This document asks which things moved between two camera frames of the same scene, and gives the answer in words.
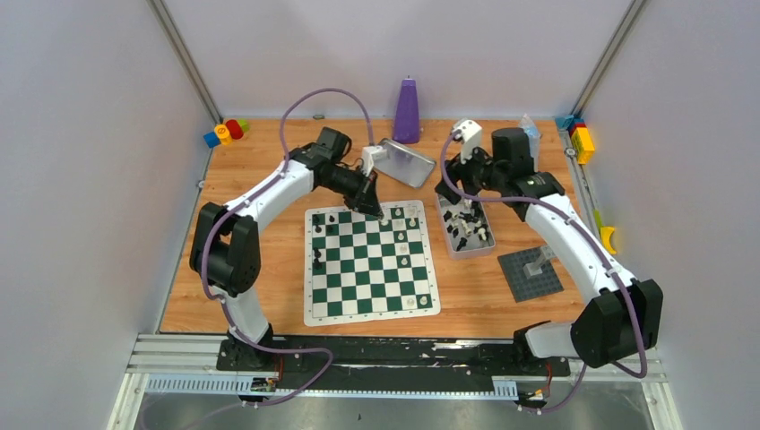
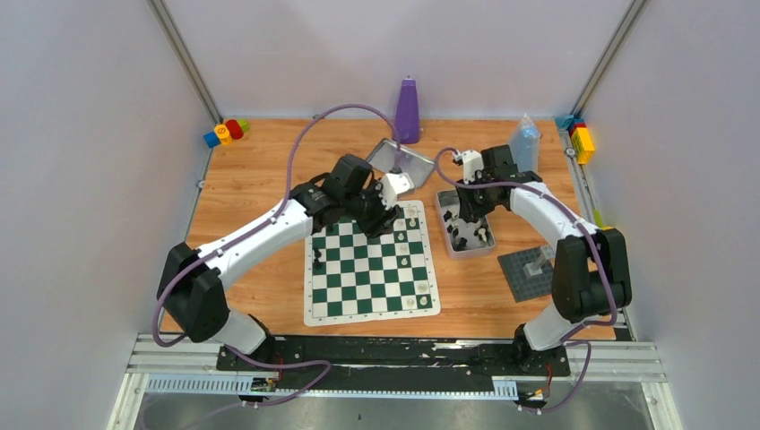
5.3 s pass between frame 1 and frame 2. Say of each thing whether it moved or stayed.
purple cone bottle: stayed
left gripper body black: moved
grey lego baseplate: stayed
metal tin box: stayed
